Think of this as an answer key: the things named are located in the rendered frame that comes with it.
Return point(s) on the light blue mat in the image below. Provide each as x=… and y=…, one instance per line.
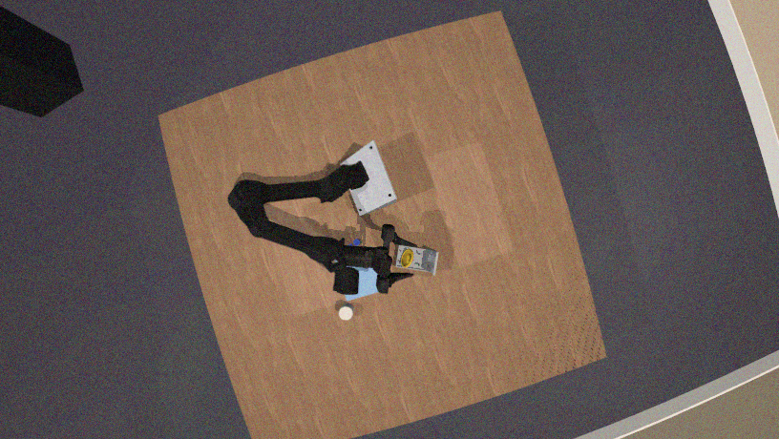
x=367, y=283

